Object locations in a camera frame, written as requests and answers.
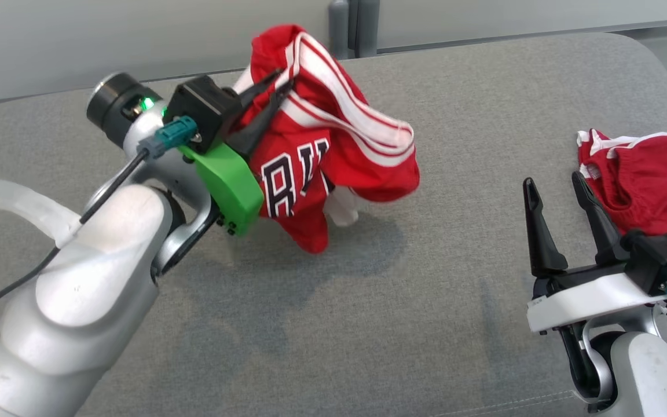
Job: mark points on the red basketball jersey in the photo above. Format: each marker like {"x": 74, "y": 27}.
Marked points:
{"x": 356, "y": 156}

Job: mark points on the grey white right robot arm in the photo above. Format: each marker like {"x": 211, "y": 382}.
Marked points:
{"x": 640, "y": 370}

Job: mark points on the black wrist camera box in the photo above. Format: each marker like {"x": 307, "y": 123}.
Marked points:
{"x": 200, "y": 110}
{"x": 660, "y": 255}

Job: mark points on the grey partition post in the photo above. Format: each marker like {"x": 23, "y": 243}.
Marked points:
{"x": 362, "y": 29}

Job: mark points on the grey fabric sofa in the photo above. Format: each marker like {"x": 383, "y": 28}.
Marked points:
{"x": 397, "y": 324}

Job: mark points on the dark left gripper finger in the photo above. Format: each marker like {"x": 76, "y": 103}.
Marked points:
{"x": 258, "y": 127}
{"x": 255, "y": 87}

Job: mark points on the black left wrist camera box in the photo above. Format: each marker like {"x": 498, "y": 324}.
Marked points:
{"x": 200, "y": 110}

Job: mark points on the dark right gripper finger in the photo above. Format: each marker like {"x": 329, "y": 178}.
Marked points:
{"x": 605, "y": 237}
{"x": 542, "y": 243}

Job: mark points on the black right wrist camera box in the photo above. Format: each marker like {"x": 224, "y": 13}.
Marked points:
{"x": 660, "y": 255}

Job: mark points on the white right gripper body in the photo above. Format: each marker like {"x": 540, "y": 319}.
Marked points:
{"x": 588, "y": 298}

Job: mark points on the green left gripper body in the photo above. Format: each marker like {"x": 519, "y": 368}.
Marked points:
{"x": 232, "y": 185}

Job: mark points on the red shorts with white stripes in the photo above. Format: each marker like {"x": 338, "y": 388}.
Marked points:
{"x": 658, "y": 179}

